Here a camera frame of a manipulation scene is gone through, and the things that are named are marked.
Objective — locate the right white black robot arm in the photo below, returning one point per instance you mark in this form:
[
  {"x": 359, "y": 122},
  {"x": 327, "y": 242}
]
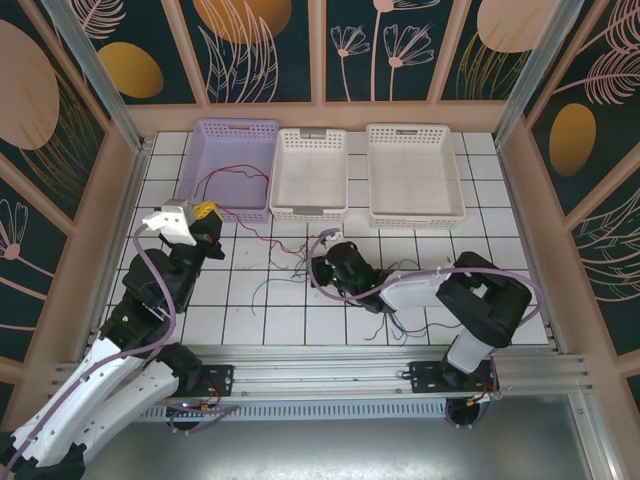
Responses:
[{"x": 415, "y": 292}]

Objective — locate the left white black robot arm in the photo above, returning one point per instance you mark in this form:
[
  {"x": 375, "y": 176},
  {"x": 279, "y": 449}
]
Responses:
[{"x": 75, "y": 400}]

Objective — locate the purple perforated plastic basket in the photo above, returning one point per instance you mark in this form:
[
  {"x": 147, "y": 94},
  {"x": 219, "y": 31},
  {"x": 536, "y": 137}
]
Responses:
[{"x": 225, "y": 150}]

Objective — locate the large white perforated basket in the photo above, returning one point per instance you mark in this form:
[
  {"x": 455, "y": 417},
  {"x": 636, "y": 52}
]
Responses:
[{"x": 415, "y": 175}]

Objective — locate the grey steel bench plate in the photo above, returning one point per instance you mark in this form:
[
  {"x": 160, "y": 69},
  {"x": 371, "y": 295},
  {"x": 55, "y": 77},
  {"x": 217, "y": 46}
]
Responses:
[{"x": 320, "y": 450}]

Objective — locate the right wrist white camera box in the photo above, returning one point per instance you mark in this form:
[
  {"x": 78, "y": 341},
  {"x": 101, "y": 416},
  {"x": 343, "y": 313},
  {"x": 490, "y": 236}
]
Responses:
[{"x": 332, "y": 234}]

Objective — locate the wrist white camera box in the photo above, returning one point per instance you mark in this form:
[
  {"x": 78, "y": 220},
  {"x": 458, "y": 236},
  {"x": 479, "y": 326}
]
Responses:
[
  {"x": 170, "y": 227},
  {"x": 332, "y": 234}
]

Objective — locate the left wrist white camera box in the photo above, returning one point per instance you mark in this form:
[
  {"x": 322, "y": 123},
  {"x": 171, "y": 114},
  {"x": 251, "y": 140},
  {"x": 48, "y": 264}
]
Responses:
[{"x": 170, "y": 227}]

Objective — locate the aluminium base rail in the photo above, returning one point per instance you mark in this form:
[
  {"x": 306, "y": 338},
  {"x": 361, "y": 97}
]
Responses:
[{"x": 320, "y": 370}]

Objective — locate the aluminium corner post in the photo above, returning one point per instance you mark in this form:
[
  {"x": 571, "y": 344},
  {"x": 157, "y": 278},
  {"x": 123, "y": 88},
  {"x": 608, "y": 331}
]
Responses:
[
  {"x": 537, "y": 70},
  {"x": 93, "y": 70}
]

